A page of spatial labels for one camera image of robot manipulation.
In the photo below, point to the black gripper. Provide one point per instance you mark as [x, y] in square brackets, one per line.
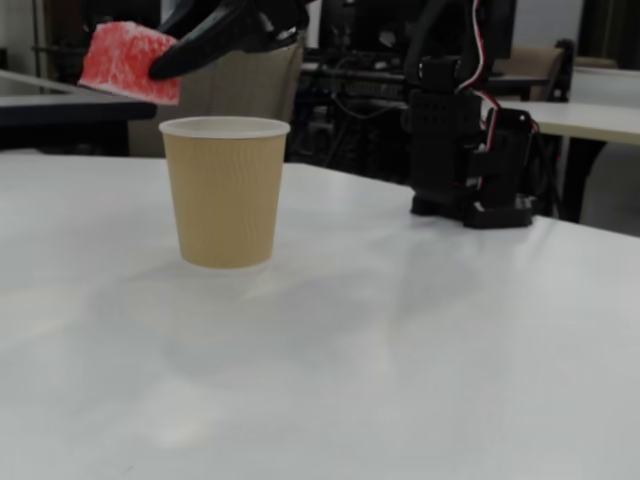
[200, 47]

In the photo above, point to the red sugared cube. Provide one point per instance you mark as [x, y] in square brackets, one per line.
[115, 60]

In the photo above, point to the tan ribbed paper cup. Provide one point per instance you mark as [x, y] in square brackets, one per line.
[225, 200]

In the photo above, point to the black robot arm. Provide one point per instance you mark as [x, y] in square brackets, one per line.
[440, 150]

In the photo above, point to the beige fabric chair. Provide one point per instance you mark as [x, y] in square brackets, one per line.
[260, 85]

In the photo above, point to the black edged table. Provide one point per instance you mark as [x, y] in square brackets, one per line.
[50, 112]

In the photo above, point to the beige background chair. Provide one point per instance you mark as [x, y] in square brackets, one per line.
[595, 63]

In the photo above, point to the white table with dark legs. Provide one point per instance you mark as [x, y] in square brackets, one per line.
[600, 120]

